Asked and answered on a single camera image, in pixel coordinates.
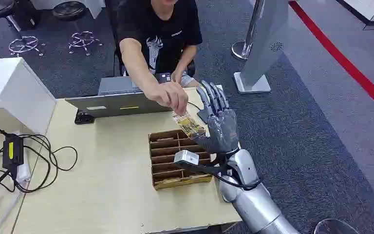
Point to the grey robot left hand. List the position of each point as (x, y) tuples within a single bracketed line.
[(221, 129)]

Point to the dark small device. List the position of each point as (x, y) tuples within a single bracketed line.
[(163, 77)]

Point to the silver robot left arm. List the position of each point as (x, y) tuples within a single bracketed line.
[(254, 203)]

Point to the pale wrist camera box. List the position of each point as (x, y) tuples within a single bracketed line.
[(186, 158)]

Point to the wooden card box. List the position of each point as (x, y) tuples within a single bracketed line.
[(167, 176)]

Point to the black phone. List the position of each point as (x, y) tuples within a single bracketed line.
[(83, 118)]

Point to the person's right hand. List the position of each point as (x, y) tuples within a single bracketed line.
[(169, 97)]

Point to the black box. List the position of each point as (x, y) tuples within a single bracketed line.
[(29, 14)]

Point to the dark grey pad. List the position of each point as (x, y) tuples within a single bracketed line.
[(203, 117)]

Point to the grey laptop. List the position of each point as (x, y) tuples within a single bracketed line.
[(116, 105)]

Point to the yellow printed card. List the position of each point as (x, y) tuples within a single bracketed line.
[(184, 123)]

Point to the person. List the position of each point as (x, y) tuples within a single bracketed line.
[(161, 35)]

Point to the white cabinet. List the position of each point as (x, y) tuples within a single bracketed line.
[(9, 84)]

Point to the white power strip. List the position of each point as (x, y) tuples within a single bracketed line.
[(24, 172)]

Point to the chrome stanchion post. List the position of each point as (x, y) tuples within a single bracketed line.
[(242, 50)]

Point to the grey standing panel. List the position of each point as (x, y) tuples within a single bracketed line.
[(264, 48)]

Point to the person's left hand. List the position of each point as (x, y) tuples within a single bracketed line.
[(177, 77)]

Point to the black power adapter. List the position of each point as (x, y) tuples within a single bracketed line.
[(14, 151)]

